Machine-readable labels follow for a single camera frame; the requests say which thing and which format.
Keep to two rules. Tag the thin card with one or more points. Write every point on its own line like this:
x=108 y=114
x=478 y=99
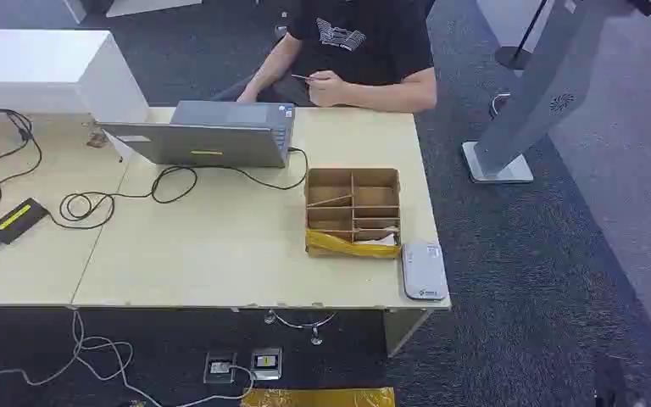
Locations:
x=301 y=77

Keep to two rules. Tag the black power adapter yellow label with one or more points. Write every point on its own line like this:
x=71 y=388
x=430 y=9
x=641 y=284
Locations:
x=16 y=220

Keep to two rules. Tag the yellow tape strip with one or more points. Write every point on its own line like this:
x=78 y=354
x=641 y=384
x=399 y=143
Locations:
x=342 y=246

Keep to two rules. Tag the metal hook under desk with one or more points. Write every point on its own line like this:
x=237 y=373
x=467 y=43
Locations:
x=301 y=326

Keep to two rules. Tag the white card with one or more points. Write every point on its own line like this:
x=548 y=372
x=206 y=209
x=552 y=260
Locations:
x=379 y=240

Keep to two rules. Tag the desk leg panel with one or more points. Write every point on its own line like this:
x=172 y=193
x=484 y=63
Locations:
x=404 y=328

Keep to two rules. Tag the yellow floor sheet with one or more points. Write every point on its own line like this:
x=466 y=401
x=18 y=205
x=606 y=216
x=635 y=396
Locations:
x=320 y=398

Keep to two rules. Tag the grey laptop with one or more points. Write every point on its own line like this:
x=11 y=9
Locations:
x=207 y=140

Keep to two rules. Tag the person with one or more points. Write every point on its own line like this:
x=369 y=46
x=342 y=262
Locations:
x=359 y=50

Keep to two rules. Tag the person's left hand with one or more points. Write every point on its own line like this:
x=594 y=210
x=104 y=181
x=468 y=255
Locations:
x=325 y=89

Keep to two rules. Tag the white furniture panel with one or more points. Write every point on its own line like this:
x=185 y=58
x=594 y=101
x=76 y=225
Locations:
x=146 y=5

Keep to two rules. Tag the wooden divided card box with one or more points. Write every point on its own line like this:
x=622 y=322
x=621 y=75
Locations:
x=353 y=208

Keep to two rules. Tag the person's right hand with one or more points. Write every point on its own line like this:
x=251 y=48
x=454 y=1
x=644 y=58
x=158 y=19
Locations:
x=247 y=95

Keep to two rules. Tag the small brown object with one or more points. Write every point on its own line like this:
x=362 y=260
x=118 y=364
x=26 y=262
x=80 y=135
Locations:
x=98 y=139

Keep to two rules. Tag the grey kiosk stand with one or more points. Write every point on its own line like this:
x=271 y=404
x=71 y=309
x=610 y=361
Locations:
x=533 y=95

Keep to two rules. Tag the white cabinet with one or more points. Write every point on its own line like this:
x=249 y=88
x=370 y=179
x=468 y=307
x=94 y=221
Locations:
x=45 y=67

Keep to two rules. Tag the open floor socket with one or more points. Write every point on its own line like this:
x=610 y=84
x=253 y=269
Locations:
x=220 y=368

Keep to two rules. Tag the white flat card reader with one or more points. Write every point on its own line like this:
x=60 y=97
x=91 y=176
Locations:
x=424 y=272

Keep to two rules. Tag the black stanchion post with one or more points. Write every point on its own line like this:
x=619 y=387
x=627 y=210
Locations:
x=513 y=56

